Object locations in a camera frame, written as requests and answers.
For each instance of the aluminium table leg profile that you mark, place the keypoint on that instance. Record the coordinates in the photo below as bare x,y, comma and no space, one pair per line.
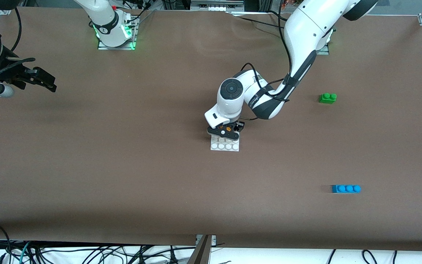
200,255

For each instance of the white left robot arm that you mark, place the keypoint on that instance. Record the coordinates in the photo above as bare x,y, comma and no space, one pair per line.
306,22

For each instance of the blue three-stud block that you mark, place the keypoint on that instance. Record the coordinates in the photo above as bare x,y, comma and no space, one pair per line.
345,189

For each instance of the metal table edge bracket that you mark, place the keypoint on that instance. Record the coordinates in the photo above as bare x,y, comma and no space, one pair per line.
213,240

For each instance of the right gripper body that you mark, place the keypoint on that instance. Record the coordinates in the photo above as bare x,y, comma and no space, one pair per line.
14,72

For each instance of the green two-stud block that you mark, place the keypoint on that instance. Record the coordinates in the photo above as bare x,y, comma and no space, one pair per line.
327,99

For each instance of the white studded base plate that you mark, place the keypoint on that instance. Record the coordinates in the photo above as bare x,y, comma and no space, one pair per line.
229,146

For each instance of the grey power strip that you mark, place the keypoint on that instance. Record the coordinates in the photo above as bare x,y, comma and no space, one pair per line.
214,7

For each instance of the orange background clutter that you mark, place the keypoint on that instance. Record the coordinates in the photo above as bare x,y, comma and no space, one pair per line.
286,3

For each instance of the aluminium corner bracket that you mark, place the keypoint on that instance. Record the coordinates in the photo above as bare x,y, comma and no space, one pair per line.
5,11

